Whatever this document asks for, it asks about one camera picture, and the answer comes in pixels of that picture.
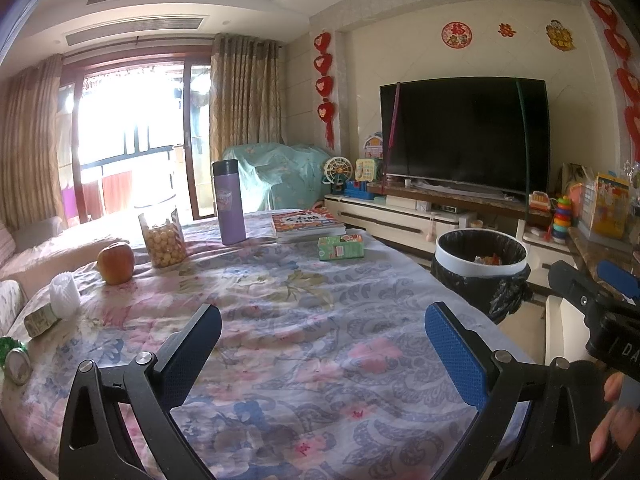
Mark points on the figure wall sticker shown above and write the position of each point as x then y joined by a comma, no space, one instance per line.
560,35

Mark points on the yellow picture box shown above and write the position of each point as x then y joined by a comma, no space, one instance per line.
610,207

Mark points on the white bag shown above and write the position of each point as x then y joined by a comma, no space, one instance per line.
575,177

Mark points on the beige sofa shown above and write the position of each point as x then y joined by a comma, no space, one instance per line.
45,250

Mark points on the red cover picture book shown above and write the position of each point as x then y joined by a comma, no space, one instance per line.
305,220

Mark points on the green carton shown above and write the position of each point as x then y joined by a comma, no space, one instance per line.
340,249

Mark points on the sliding glass door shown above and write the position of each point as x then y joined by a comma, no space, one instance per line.
135,130

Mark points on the red heart hanging decoration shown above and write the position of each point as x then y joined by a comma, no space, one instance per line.
324,85
627,90

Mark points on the blue toy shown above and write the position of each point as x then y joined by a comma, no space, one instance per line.
359,191

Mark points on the person's right hand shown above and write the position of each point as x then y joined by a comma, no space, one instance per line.
620,430

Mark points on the white television cabinet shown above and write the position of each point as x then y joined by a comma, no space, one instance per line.
395,220

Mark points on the toy cash register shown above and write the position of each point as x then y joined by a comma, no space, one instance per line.
540,204

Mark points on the house shaped toy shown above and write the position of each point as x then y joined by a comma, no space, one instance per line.
373,146

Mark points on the green wrapped packet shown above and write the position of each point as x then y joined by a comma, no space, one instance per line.
42,321

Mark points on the pink pole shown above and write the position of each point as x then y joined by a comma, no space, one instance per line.
392,135

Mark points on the ferris wheel toy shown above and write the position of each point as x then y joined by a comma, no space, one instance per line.
336,172

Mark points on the pink hanging spoon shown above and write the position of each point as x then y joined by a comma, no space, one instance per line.
431,227

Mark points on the black television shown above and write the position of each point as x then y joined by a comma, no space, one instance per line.
462,135

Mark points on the small red wall sticker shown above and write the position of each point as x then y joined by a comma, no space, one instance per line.
506,30

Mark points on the orange snack wrapper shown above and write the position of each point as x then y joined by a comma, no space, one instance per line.
487,260

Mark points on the red apple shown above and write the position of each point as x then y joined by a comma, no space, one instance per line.
116,264

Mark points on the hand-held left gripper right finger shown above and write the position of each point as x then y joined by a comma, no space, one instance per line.
457,355

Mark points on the teal cloth covered furniture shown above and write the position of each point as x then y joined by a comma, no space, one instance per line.
280,175

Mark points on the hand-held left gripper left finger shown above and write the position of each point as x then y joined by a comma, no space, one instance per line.
192,355

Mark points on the marble counter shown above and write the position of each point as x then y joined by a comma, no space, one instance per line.
590,260

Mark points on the clear plastic drawer box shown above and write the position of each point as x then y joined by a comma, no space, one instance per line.
586,205

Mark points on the bag of yellow snack balls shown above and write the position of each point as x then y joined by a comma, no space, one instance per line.
162,242

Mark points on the white waste bin black liner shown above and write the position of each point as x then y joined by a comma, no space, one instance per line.
480,285

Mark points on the beige curtain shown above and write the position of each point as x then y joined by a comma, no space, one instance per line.
30,145
245,95

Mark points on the white pleated paper cup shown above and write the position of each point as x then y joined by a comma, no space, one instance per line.
65,297

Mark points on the green pole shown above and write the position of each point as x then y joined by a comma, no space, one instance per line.
523,150

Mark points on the white set-top box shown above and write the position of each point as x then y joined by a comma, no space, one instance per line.
449,208

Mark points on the purple thermos bottle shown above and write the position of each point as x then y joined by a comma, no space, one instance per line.
229,205

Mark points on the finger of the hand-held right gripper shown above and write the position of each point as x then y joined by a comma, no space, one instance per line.
570,282
620,282

